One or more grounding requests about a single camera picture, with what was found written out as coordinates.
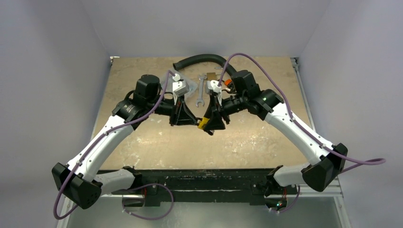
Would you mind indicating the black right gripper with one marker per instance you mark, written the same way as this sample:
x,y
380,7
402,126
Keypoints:
x,y
222,111

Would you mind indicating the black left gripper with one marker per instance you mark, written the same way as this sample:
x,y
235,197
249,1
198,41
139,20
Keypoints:
x,y
185,116

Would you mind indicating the yellow padlock black shackle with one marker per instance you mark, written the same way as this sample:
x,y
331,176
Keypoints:
x,y
202,123

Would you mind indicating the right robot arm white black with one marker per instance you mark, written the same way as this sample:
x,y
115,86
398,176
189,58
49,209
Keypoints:
x,y
324,159

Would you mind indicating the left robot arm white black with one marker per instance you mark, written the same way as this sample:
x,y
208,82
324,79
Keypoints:
x,y
79,179

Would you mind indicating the orange black padlock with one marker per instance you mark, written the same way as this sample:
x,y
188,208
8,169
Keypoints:
x,y
229,86

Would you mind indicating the silver open-end wrench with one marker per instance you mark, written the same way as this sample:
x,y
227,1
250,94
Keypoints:
x,y
200,100

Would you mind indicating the clear plastic compartment box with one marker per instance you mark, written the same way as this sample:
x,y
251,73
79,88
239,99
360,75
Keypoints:
x,y
192,84

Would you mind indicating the brass padlock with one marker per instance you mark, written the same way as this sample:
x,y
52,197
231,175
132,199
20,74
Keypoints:
x,y
214,75

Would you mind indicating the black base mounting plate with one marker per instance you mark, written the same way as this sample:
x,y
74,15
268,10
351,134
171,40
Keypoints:
x,y
250,186

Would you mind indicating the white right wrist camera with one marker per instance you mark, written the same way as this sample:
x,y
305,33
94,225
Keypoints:
x,y
212,88

